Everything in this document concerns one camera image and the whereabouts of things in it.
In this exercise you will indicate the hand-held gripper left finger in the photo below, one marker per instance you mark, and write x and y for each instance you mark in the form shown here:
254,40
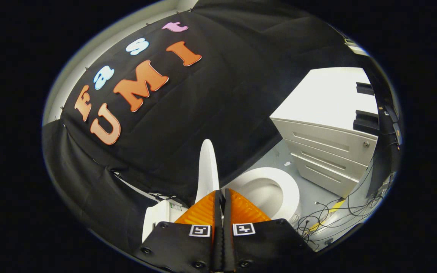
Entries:
173,246

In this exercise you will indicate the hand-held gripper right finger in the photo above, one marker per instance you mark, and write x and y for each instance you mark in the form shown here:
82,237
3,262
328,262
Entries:
271,246

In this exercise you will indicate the white toilet lid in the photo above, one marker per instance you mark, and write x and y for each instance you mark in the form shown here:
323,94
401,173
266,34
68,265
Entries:
207,170

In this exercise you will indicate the white toilet tank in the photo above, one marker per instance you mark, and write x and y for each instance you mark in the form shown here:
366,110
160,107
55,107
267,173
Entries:
156,217

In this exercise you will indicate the white toilet bowl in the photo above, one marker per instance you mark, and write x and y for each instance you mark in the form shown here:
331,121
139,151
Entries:
287,189

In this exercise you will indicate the white drawer cabinet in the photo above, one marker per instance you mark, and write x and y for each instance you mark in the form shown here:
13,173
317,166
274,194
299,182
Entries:
324,98

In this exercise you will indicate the black backdrop cloth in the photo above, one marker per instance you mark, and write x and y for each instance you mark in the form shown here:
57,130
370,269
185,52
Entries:
222,94

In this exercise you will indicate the black bracket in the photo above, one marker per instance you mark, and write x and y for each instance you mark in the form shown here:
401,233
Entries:
365,88
366,122

